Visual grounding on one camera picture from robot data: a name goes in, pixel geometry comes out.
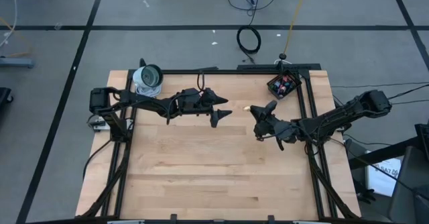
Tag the black table clamp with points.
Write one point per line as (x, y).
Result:
(271, 219)
(173, 218)

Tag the red nail polish bottle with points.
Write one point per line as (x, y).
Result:
(286, 80)

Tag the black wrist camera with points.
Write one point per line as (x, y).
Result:
(285, 130)
(191, 96)

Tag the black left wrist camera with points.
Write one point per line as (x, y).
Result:
(191, 96)

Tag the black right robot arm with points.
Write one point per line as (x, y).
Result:
(342, 111)

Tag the black caster base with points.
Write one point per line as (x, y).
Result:
(4, 96)

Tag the black stand beam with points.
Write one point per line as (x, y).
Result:
(378, 155)

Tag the white printed sheet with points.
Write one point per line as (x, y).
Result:
(382, 180)

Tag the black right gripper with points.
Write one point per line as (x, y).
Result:
(265, 125)

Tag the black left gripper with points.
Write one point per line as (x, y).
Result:
(204, 104)

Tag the black monitor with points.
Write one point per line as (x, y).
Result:
(423, 140)

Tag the black mounting plate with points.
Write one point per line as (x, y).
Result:
(258, 66)

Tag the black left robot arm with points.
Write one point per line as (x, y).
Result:
(144, 101)

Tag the white light bar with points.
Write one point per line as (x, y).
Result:
(125, 222)
(306, 222)

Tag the silver arm base bracket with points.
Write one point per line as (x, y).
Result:
(98, 125)

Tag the black aluminium table frame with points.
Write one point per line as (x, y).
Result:
(234, 71)

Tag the black plastic lattice basket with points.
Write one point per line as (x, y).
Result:
(294, 82)

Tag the grey metal foot bar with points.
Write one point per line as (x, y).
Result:
(16, 62)

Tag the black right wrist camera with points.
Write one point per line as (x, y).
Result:
(285, 130)

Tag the grey office chair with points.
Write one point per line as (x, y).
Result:
(412, 190)

